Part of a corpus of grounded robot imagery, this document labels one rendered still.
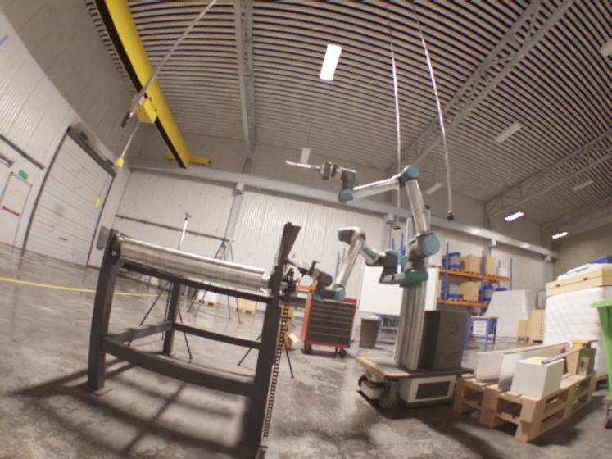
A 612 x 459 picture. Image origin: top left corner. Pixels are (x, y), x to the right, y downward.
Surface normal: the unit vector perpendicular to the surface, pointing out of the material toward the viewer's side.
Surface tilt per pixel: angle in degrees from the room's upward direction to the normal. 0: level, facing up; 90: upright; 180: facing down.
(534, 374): 90
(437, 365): 90
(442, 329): 90
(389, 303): 90
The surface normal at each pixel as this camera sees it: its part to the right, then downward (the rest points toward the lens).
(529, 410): -0.98, -0.19
